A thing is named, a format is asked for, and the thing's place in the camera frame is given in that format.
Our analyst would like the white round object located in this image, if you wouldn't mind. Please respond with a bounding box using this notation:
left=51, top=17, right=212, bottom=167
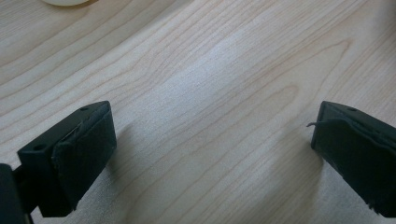
left=41, top=0, right=91, bottom=7

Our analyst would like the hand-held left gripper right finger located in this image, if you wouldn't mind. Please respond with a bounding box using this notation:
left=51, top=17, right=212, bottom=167
left=306, top=100, right=396, bottom=218

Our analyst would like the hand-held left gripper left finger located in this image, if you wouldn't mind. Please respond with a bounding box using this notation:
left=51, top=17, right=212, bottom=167
left=17, top=100, right=118, bottom=218

